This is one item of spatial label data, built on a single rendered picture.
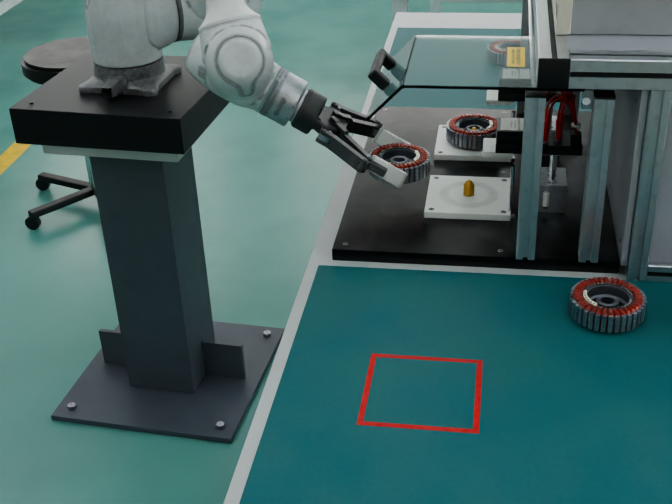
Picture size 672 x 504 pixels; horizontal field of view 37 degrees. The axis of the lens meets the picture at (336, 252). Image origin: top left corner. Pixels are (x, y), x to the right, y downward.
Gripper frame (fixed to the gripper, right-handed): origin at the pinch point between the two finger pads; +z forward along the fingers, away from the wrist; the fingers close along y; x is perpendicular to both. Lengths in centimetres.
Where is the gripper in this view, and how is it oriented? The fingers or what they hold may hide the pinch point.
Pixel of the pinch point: (397, 161)
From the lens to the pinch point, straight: 180.5
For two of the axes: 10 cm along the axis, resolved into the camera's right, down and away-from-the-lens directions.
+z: 8.7, 4.7, 1.3
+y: -1.5, 5.1, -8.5
